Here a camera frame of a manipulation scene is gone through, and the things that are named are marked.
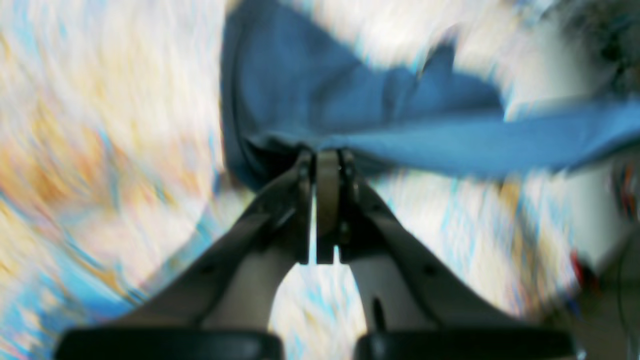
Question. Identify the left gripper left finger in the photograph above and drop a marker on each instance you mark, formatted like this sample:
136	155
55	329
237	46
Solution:
219	308

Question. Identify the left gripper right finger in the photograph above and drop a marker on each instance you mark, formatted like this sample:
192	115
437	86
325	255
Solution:
415	307

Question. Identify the dark blue t-shirt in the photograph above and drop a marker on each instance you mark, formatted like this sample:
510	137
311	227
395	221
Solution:
288	86

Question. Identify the patterned tablecloth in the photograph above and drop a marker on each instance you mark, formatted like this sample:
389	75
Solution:
113	176

